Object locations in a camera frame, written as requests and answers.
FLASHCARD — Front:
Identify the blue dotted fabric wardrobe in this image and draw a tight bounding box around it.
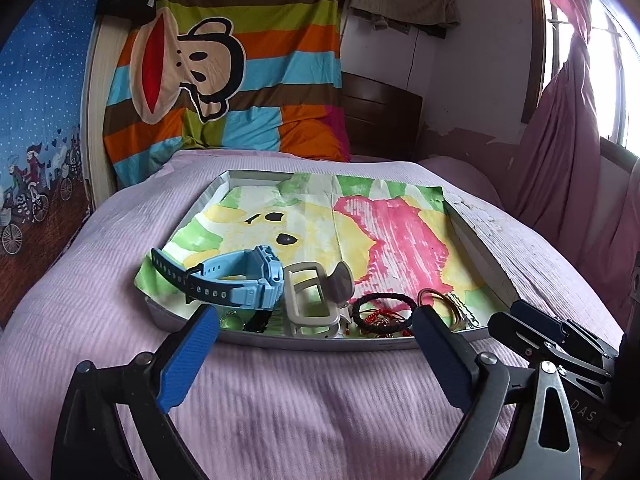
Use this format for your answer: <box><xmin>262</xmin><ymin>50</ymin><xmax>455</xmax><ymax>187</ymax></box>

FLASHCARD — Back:
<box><xmin>0</xmin><ymin>0</ymin><xmax>99</xmax><ymax>267</ymax></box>

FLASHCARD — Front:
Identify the colourful painted paper liner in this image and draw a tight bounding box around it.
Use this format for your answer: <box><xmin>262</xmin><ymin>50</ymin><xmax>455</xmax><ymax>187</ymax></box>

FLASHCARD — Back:
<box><xmin>134</xmin><ymin>172</ymin><xmax>494</xmax><ymax>332</ymax></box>

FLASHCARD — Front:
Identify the black hair tie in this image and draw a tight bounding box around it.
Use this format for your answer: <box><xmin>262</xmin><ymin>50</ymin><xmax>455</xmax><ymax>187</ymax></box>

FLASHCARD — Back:
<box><xmin>351</xmin><ymin>291</ymin><xmax>417</xmax><ymax>332</ymax></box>

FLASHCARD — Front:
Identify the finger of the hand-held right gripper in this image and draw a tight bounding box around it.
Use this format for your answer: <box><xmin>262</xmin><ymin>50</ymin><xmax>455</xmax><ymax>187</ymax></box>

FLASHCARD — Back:
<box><xmin>486</xmin><ymin>311</ymin><xmax>612</xmax><ymax>387</ymax></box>
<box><xmin>509</xmin><ymin>298</ymin><xmax>622</xmax><ymax>362</ymax></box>

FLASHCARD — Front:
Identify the grey hair claw clip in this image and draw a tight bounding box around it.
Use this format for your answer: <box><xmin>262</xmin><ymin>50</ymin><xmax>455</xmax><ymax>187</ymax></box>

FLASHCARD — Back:
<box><xmin>281</xmin><ymin>259</ymin><xmax>357</xmax><ymax>339</ymax></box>

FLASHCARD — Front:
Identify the pink pillow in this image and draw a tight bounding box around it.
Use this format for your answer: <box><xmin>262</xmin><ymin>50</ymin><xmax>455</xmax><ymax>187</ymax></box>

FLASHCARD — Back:
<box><xmin>416</xmin><ymin>154</ymin><xmax>504</xmax><ymax>212</ymax></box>

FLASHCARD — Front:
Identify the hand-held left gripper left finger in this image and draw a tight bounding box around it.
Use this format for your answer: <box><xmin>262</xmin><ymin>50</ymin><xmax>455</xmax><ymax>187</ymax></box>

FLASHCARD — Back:
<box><xmin>50</xmin><ymin>304</ymin><xmax>221</xmax><ymax>480</ymax></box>

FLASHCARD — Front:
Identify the light blue wristwatch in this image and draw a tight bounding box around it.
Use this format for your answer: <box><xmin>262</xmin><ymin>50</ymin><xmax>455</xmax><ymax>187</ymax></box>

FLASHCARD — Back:
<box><xmin>149</xmin><ymin>243</ymin><xmax>287</xmax><ymax>312</ymax></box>

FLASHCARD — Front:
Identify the striped monkey print blanket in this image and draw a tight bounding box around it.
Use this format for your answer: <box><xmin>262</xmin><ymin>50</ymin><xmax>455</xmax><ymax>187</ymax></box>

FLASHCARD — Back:
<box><xmin>102</xmin><ymin>0</ymin><xmax>362</xmax><ymax>194</ymax></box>

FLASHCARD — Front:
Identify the pink curtain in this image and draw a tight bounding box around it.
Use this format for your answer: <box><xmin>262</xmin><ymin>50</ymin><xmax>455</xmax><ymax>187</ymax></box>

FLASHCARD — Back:
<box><xmin>509</xmin><ymin>0</ymin><xmax>640</xmax><ymax>283</ymax></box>

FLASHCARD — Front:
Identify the shallow white cardboard tray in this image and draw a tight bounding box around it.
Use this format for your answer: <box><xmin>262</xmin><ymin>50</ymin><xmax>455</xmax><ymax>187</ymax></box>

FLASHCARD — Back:
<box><xmin>133</xmin><ymin>168</ymin><xmax>522</xmax><ymax>354</ymax></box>

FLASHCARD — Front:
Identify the red cord bracelet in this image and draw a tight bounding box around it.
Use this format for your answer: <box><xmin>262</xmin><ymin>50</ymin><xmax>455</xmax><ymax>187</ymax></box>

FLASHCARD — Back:
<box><xmin>357</xmin><ymin>310</ymin><xmax>414</xmax><ymax>339</ymax></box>

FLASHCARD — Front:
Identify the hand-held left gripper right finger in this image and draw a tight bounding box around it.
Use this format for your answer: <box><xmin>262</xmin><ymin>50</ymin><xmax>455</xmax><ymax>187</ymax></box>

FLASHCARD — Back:
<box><xmin>411</xmin><ymin>304</ymin><xmax>584</xmax><ymax>480</ymax></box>

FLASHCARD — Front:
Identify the thin brown bangle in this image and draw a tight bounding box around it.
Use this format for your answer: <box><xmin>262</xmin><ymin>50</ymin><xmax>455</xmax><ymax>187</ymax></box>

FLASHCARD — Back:
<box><xmin>416</xmin><ymin>287</ymin><xmax>462</xmax><ymax>332</ymax></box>

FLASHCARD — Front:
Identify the wooden window frame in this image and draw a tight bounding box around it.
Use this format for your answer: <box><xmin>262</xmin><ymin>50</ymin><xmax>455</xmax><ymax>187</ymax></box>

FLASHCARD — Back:
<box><xmin>520</xmin><ymin>0</ymin><xmax>640</xmax><ymax>163</ymax></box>

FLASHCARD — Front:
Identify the pink bed sheet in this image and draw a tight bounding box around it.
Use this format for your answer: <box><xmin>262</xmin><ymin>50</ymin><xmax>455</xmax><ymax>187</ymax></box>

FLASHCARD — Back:
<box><xmin>0</xmin><ymin>149</ymin><xmax>640</xmax><ymax>480</ymax></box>

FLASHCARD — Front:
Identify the silver chain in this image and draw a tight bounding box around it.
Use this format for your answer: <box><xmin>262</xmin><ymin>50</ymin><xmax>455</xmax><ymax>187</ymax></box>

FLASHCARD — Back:
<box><xmin>446</xmin><ymin>293</ymin><xmax>482</xmax><ymax>331</ymax></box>

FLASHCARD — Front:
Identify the dark wooden headboard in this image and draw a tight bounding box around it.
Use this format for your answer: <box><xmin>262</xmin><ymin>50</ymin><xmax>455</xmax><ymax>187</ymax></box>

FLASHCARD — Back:
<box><xmin>339</xmin><ymin>72</ymin><xmax>424</xmax><ymax>164</ymax></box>

